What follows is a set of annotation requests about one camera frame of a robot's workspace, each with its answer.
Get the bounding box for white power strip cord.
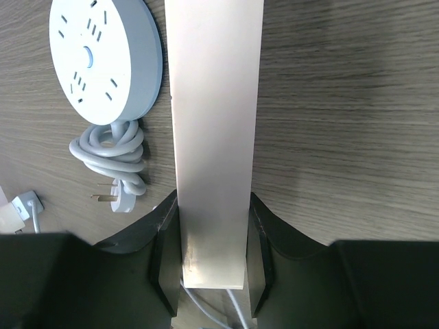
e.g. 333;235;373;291
180;277;251;329

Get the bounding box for white power strip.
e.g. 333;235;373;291
165;1;264;289

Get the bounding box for round blue socket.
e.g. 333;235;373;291
49;0;163;125

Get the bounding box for light blue power strip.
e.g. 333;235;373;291
12;191;44;233

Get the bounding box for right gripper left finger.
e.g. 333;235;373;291
1;197;180;328

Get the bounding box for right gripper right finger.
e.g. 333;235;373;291
246;195;438;328

